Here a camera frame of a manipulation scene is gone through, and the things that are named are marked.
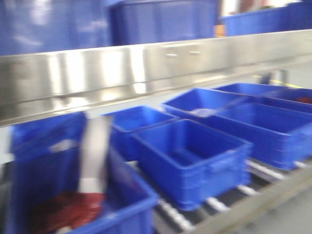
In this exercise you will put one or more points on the blue crate behind centre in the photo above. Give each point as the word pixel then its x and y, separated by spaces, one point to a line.
pixel 128 121

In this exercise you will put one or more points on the red mesh bag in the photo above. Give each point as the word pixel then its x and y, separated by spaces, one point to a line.
pixel 68 209

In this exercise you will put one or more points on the steel roller conveyor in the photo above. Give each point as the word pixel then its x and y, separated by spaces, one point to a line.
pixel 228 212

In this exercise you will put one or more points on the far blue crate right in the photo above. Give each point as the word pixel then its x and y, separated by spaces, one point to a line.
pixel 299 95

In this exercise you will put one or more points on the right steel shelf tray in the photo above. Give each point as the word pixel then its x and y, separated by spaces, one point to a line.
pixel 34 86

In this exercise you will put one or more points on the empty blue crate centre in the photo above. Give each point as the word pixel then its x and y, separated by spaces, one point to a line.
pixel 191 162

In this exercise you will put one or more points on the white paper strip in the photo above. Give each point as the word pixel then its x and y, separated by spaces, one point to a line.
pixel 94 150

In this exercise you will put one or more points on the blue bin with red bags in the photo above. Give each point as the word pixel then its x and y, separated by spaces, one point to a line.
pixel 47 163

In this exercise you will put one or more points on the large blue crate right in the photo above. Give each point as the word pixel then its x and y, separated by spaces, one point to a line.
pixel 280 136

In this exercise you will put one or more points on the upper left blue bin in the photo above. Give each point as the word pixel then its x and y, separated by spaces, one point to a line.
pixel 33 26

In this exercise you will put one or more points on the upper right blue bin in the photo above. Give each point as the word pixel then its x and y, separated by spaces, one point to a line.
pixel 151 21

